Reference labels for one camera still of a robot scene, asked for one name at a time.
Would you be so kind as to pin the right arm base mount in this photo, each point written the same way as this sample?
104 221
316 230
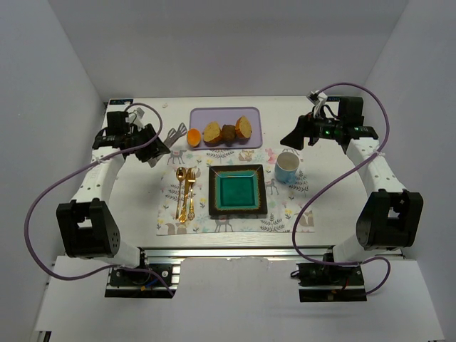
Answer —
328 284

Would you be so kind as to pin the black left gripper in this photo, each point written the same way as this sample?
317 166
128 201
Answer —
141 141

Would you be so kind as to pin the animal print placemat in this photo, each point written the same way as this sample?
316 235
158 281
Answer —
283 201

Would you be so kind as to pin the lavender tray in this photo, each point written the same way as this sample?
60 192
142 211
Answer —
201 117

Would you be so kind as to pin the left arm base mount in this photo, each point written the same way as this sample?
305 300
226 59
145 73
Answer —
141 285

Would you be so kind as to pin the silver metal tongs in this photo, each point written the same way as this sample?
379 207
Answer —
172 137

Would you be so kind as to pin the light blue mug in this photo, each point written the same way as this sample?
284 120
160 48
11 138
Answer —
286 166

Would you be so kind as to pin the gold fork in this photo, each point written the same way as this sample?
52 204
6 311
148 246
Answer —
192 181

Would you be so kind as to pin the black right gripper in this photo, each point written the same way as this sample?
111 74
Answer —
308 127

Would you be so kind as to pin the dark brown bread chunk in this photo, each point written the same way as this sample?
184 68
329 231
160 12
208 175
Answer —
229 134

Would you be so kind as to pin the black and teal square plate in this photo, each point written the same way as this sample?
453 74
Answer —
237 190

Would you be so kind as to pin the speckled yellow bread slice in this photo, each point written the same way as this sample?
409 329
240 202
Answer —
212 133

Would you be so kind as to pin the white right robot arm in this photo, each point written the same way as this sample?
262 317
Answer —
391 215

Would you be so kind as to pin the brown crusted bread half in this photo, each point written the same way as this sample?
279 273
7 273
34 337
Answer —
243 128

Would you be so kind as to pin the aluminium rail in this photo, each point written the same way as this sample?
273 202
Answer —
231 252

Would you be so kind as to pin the gold spoon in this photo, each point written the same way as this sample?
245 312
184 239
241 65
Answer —
181 176

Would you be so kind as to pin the blue label sticker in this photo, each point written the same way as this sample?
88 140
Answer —
126 101

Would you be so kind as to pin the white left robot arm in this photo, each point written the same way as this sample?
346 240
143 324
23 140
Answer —
87 227

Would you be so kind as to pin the orange bread piece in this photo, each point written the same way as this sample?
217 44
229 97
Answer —
193 137

